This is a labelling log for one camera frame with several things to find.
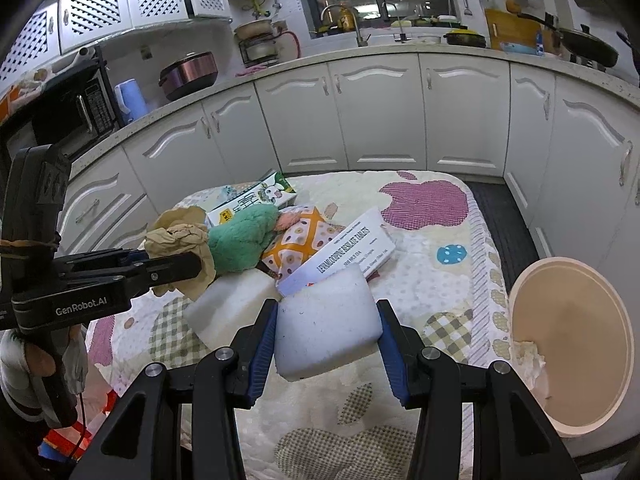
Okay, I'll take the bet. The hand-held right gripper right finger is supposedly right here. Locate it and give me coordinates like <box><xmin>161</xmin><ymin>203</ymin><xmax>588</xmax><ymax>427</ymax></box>
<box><xmin>376</xmin><ymin>299</ymin><xmax>583</xmax><ymax>480</ymax></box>

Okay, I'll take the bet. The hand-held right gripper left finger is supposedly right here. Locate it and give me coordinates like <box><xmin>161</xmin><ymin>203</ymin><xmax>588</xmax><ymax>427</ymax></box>
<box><xmin>67</xmin><ymin>299</ymin><xmax>279</xmax><ymax>480</ymax></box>

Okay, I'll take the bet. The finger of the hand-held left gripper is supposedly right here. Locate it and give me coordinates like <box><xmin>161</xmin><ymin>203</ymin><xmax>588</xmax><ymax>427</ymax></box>
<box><xmin>116</xmin><ymin>247</ymin><xmax>152</xmax><ymax>267</ymax></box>
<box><xmin>56</xmin><ymin>250</ymin><xmax>203</xmax><ymax>297</ymax></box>

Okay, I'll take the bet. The beige cloth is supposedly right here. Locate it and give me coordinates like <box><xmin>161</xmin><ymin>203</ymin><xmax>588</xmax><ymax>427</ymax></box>
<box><xmin>144</xmin><ymin>207</ymin><xmax>217</xmax><ymax>302</ymax></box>

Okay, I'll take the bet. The small white sponge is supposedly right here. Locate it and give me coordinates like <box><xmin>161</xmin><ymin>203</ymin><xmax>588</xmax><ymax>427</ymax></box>
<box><xmin>184</xmin><ymin>280</ymin><xmax>281</xmax><ymax>352</ymax></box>

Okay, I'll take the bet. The large white sponge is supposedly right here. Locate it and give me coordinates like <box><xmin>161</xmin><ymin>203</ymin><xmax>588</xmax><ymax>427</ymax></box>
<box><xmin>274</xmin><ymin>264</ymin><xmax>384</xmax><ymax>382</ymax></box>

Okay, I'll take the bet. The green and white medicine box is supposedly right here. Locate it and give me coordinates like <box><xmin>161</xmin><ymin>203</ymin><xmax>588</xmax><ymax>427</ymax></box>
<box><xmin>205</xmin><ymin>170</ymin><xmax>297</xmax><ymax>227</ymax></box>

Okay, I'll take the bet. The beige trash bin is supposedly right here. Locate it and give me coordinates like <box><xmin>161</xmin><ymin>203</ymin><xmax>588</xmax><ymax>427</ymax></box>
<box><xmin>507</xmin><ymin>256</ymin><xmax>636</xmax><ymax>439</ymax></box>

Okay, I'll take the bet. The person's left hand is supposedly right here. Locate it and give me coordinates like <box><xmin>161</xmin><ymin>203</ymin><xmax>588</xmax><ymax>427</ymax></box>
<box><xmin>0</xmin><ymin>329</ymin><xmax>90</xmax><ymax>428</ymax></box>

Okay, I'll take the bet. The green plush cloth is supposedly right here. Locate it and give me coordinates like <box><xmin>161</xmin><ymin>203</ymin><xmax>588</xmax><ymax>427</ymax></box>
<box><xmin>206</xmin><ymin>205</ymin><xmax>282</xmax><ymax>275</ymax></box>

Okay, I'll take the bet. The printed blanket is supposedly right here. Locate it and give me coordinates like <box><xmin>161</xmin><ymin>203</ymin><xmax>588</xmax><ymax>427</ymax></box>
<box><xmin>85</xmin><ymin>170</ymin><xmax>516</xmax><ymax>480</ymax></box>

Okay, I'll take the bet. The black microwave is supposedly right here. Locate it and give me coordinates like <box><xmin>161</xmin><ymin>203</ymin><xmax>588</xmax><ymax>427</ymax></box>
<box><xmin>0</xmin><ymin>57</ymin><xmax>123</xmax><ymax>171</ymax></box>

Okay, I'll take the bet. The orange patterned packet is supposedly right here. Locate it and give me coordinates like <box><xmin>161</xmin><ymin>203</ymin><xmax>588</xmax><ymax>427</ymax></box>
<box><xmin>261</xmin><ymin>206</ymin><xmax>343</xmax><ymax>283</ymax></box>

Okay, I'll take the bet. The crumpled white tissue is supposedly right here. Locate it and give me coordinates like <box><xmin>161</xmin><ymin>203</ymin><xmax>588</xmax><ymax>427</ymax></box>
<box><xmin>510</xmin><ymin>340</ymin><xmax>551</xmax><ymax>403</ymax></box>

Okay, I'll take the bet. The blue kettle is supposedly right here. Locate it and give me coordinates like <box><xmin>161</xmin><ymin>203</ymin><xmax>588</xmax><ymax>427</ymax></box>
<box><xmin>114</xmin><ymin>79</ymin><xmax>151</xmax><ymax>126</ymax></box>

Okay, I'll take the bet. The red and blue cloth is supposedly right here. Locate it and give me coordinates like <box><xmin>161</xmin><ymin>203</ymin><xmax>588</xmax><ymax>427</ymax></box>
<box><xmin>40</xmin><ymin>380</ymin><xmax>121</xmax><ymax>461</ymax></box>

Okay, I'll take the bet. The purple rice cooker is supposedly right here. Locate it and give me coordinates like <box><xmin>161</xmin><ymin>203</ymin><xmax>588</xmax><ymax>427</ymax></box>
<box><xmin>159</xmin><ymin>51</ymin><xmax>220</xmax><ymax>102</ymax></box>

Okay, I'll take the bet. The white base cabinet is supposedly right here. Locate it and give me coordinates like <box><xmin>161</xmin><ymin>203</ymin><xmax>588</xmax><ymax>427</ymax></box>
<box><xmin>65</xmin><ymin>50</ymin><xmax>640</xmax><ymax>311</ymax></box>

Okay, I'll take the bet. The black pan rack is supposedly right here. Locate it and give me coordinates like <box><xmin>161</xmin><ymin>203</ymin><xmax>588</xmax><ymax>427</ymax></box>
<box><xmin>234</xmin><ymin>19</ymin><xmax>287</xmax><ymax>67</ymax></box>

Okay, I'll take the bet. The metal faucet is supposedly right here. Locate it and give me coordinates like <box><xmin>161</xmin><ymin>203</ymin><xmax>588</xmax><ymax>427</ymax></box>
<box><xmin>321</xmin><ymin>5</ymin><xmax>371</xmax><ymax>48</ymax></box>

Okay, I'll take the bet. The wooden cutting board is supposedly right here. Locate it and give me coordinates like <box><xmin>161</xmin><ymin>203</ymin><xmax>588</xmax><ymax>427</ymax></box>
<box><xmin>484</xmin><ymin>7</ymin><xmax>553</xmax><ymax>56</ymax></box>

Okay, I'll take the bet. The black frying pan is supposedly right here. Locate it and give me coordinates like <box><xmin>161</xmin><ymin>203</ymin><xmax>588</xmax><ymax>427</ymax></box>
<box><xmin>517</xmin><ymin>12</ymin><xmax>621</xmax><ymax>68</ymax></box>

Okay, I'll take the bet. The black cable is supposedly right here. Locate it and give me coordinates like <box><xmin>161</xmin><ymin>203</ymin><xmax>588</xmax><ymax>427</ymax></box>
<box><xmin>70</xmin><ymin>391</ymin><xmax>88</xmax><ymax>461</ymax></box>

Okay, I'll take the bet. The white lattice wall cabinet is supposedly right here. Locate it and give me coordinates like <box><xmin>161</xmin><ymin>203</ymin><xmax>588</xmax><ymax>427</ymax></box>
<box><xmin>0</xmin><ymin>0</ymin><xmax>236</xmax><ymax>86</ymax></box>

